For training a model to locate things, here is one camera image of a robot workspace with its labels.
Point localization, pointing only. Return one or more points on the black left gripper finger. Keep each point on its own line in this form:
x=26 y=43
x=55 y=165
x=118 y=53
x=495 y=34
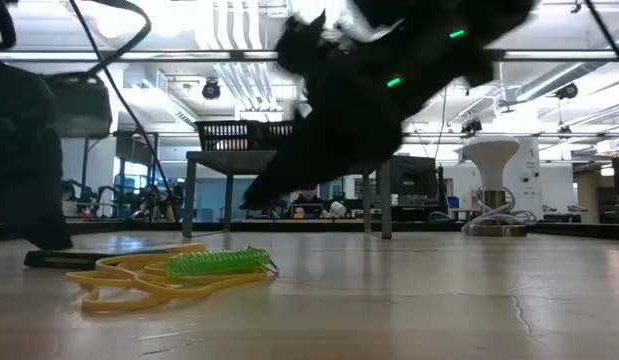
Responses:
x=34 y=200

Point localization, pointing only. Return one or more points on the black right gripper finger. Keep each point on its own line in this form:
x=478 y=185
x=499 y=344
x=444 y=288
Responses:
x=304 y=170

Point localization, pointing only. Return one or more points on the yellow green crayon box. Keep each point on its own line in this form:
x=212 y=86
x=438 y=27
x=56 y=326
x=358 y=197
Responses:
x=64 y=260

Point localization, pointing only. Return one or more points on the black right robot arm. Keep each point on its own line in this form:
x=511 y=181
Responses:
x=439 y=55

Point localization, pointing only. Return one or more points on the person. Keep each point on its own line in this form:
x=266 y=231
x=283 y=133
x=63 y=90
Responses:
x=306 y=200

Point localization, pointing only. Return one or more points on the small white object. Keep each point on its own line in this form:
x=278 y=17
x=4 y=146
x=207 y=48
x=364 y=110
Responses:
x=339 y=209

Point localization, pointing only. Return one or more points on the grey perforated metal riser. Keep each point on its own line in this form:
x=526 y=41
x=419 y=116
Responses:
x=214 y=162

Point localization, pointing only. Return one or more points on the black monitor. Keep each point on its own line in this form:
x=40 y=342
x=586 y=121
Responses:
x=414 y=177

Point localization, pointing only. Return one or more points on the black hanging screen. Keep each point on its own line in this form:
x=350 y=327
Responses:
x=134 y=150

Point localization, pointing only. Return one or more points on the black ceiling spotlight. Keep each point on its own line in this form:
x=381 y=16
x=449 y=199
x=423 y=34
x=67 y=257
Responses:
x=211 y=90
x=471 y=126
x=567 y=91

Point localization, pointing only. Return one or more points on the blue bin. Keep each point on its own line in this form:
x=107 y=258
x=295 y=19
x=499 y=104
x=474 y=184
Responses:
x=453 y=202

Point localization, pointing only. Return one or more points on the white mushroom table lamp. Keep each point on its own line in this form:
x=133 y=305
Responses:
x=490 y=155

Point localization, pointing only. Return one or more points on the white column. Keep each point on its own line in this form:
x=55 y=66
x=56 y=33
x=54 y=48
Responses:
x=531 y=175

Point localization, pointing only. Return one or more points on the black steel post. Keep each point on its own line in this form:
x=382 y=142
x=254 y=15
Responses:
x=85 y=170

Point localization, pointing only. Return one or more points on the black aluminium table frame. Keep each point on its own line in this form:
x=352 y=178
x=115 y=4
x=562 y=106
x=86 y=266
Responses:
x=564 y=230

